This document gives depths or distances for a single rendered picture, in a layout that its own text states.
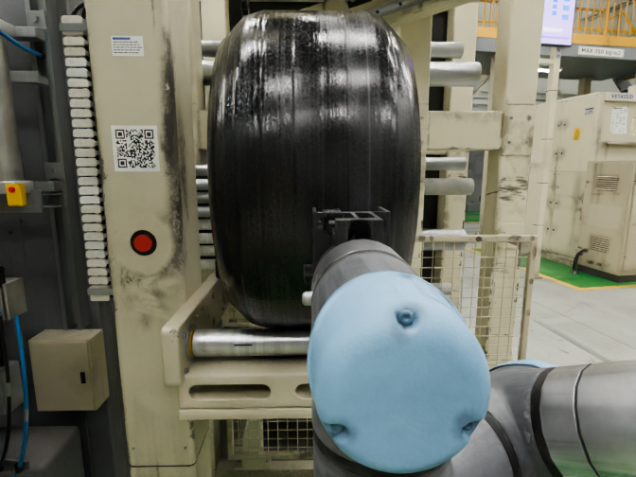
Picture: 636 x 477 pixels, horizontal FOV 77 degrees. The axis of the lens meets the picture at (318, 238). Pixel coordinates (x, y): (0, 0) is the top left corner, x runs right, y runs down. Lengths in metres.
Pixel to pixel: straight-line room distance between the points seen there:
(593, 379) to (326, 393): 0.17
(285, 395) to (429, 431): 0.53
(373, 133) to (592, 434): 0.37
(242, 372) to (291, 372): 0.08
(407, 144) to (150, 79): 0.43
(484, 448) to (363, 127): 0.36
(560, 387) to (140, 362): 0.70
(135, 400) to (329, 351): 0.73
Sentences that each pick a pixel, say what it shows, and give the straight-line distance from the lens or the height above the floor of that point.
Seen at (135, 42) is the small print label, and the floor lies 1.39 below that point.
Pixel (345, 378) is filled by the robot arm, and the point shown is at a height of 1.11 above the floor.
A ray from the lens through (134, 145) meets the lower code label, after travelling 0.75.
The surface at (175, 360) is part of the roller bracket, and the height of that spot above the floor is 0.90.
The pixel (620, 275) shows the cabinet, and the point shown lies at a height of 0.08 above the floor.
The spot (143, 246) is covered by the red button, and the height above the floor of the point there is 1.05.
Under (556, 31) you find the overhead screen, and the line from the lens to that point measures 4.85.
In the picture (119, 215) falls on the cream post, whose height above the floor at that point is 1.11.
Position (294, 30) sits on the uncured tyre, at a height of 1.37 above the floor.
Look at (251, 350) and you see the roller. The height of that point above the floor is 0.90.
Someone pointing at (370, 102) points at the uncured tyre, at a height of 1.27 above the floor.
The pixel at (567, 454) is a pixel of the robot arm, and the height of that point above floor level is 1.03.
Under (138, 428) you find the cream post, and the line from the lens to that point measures 0.90.
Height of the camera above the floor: 1.19
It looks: 10 degrees down
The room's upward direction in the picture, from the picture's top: straight up
